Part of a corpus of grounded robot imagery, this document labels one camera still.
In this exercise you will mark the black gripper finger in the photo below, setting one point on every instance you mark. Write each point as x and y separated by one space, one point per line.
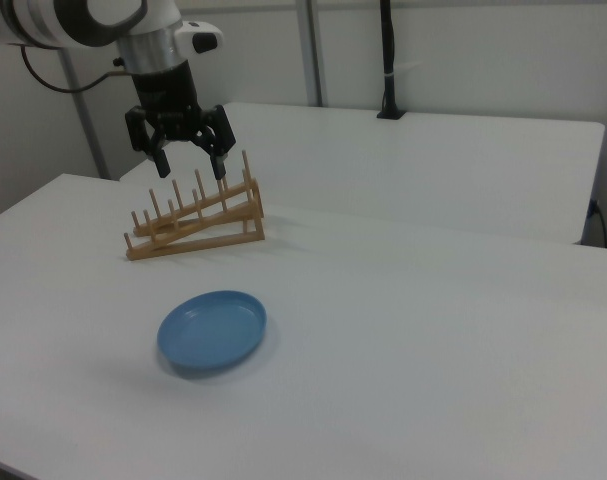
220 135
139 130

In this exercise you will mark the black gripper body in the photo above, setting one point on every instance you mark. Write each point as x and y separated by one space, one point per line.
168 100

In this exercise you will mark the blue plastic plate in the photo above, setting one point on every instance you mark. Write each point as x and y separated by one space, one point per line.
213 332

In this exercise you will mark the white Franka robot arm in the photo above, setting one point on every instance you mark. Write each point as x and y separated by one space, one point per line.
73 20

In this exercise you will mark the wooden plate rack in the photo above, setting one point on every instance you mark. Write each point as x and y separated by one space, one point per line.
193 242

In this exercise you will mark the white rounded-corner table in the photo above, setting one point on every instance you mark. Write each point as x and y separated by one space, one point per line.
433 165

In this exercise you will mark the grey aluminium frame post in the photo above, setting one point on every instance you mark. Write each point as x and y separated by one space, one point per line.
313 50
85 125

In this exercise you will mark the black camera pole with base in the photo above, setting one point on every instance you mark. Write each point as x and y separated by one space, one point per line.
389 50

